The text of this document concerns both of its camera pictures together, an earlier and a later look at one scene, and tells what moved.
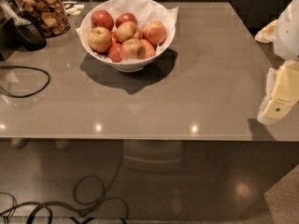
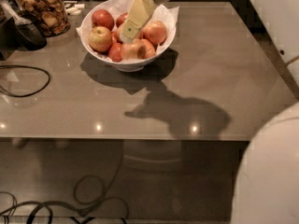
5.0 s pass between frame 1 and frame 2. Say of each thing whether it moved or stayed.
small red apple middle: stayed
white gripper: moved
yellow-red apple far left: stayed
